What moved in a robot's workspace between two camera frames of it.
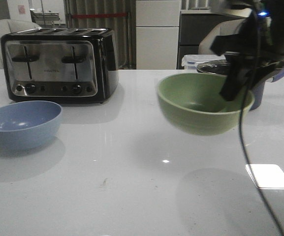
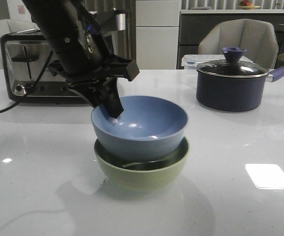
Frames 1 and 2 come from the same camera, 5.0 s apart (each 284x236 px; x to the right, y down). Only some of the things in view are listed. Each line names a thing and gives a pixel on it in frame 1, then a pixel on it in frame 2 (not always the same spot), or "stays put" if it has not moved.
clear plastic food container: x=191 y=62 stays put
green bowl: x=192 y=103 to x=144 y=175
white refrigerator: x=157 y=34 stays put
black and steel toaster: x=61 y=65 stays put
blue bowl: x=23 y=125 to x=148 y=129
